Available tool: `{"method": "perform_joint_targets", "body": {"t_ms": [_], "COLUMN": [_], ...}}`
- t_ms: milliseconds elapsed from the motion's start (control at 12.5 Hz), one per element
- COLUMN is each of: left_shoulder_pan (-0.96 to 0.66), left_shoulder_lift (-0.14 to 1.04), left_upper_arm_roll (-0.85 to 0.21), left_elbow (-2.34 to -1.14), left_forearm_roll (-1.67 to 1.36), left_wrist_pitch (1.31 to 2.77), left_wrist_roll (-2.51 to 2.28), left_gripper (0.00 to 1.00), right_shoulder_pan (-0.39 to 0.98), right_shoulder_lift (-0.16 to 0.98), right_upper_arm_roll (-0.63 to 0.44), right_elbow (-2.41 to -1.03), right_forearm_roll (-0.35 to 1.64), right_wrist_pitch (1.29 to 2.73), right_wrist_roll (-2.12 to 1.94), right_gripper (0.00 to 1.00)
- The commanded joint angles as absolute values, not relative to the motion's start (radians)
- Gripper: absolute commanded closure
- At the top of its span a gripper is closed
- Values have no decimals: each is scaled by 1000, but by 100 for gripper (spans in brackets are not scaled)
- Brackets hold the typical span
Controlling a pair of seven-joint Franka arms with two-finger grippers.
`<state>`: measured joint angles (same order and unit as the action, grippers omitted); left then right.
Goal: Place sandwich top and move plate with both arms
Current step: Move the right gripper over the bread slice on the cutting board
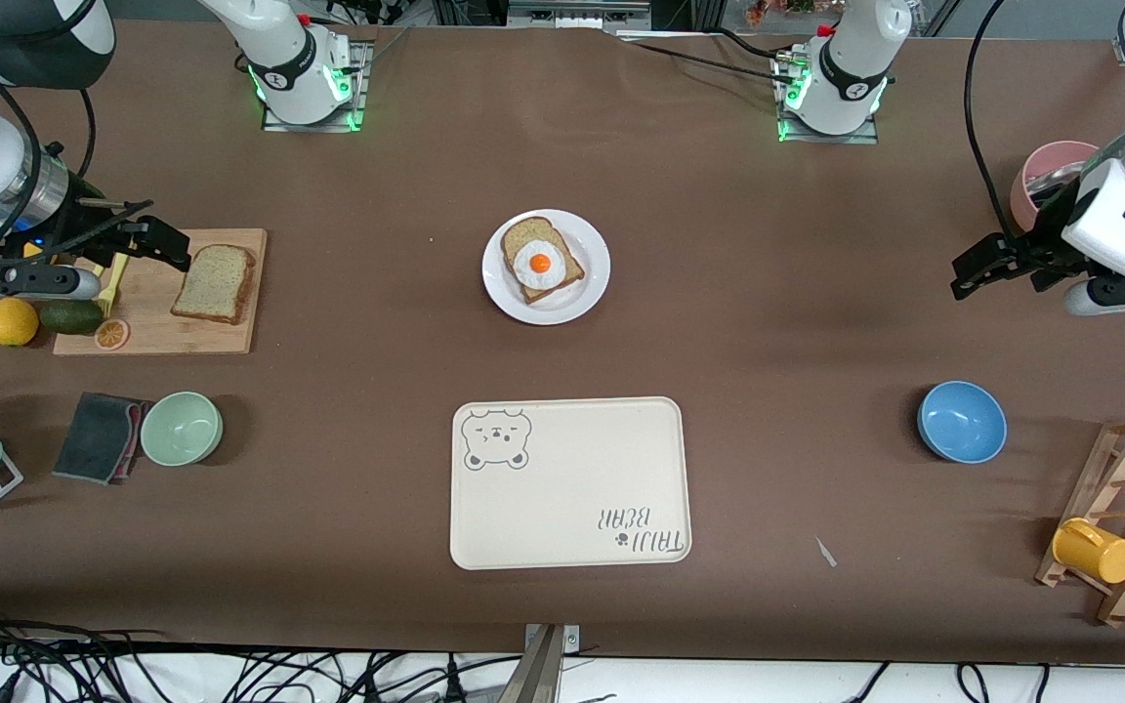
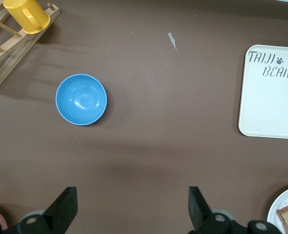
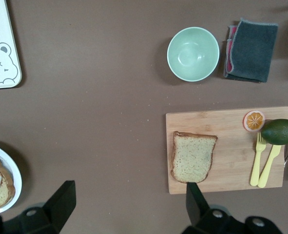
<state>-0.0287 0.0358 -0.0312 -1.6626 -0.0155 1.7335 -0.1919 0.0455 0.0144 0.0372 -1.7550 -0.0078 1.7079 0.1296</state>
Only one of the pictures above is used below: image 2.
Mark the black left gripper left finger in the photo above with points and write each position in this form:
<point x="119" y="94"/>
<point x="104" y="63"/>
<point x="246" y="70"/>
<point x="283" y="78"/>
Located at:
<point x="63" y="207"/>

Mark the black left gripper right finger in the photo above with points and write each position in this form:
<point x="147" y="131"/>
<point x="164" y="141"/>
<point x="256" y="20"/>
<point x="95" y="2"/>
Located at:
<point x="197" y="209"/>

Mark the white round plate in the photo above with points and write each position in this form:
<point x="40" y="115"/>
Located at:
<point x="277" y="207"/>

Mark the bread slice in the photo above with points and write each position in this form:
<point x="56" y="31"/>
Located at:
<point x="285" y="217"/>

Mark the blue bowl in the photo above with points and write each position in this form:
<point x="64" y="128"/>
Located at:
<point x="81" y="100"/>

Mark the cream bear print tray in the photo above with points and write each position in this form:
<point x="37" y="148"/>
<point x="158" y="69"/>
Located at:
<point x="270" y="102"/>

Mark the wooden peg drying rack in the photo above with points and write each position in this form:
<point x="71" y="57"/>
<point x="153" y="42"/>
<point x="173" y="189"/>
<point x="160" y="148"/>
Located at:
<point x="24" y="44"/>

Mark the small grey paper scrap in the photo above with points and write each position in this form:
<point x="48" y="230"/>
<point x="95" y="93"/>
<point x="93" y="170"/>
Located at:
<point x="173" y="41"/>

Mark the yellow mug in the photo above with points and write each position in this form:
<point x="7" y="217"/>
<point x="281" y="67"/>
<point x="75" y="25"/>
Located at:
<point x="19" y="12"/>

